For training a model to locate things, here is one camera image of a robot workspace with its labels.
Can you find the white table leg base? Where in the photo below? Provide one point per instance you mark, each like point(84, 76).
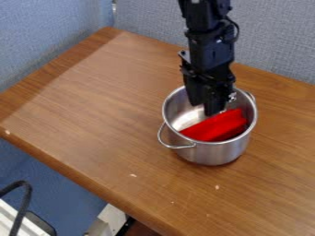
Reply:
point(108, 223)

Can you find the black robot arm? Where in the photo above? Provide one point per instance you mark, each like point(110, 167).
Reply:
point(211, 33)

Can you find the red rectangular block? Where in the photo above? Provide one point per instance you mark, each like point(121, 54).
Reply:
point(217, 128)

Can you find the stainless steel pot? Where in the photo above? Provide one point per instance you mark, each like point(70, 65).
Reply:
point(180, 115)

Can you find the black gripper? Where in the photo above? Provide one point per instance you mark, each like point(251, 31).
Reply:
point(205, 70)

